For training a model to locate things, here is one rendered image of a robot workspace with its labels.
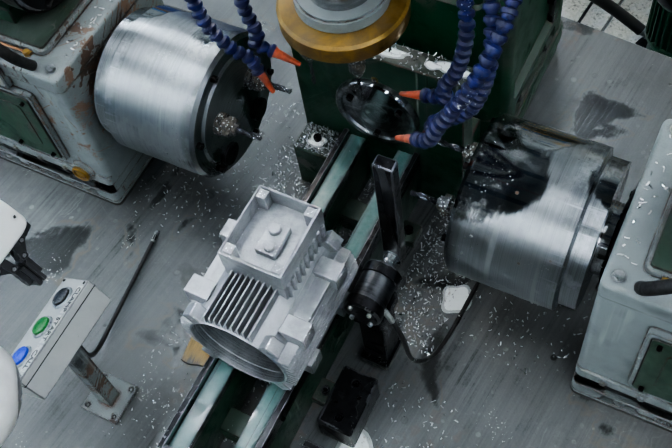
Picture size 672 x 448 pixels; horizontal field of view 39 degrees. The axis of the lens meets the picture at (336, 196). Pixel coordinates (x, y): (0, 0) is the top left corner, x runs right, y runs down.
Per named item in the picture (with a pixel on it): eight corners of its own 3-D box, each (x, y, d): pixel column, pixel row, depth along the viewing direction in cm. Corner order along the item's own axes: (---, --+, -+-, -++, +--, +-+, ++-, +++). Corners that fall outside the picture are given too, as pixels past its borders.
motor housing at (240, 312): (259, 249, 156) (237, 186, 140) (363, 292, 150) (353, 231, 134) (196, 354, 147) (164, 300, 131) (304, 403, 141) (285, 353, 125)
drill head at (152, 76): (134, 46, 183) (92, -51, 162) (301, 104, 171) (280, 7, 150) (59, 145, 172) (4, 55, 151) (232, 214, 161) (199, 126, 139)
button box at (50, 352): (88, 295, 145) (63, 275, 142) (113, 299, 140) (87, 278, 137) (21, 394, 137) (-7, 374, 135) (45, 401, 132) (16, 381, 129)
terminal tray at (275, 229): (266, 209, 142) (257, 183, 135) (329, 234, 138) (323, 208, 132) (225, 275, 136) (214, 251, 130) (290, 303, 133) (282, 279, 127)
